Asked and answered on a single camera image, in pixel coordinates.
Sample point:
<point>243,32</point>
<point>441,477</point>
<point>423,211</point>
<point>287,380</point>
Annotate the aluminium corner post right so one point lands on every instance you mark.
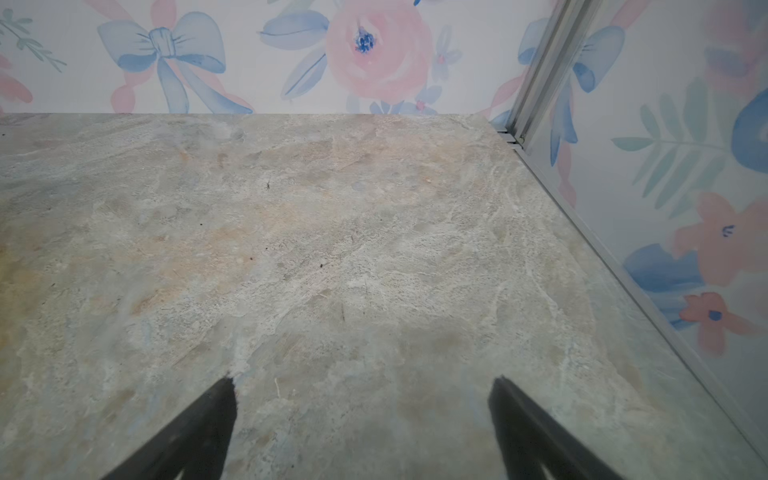
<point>561,38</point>

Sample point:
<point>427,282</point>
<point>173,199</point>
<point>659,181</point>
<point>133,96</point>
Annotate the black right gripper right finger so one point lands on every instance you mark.
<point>533,444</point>

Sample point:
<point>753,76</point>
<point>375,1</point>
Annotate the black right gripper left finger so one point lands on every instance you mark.
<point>193,445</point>

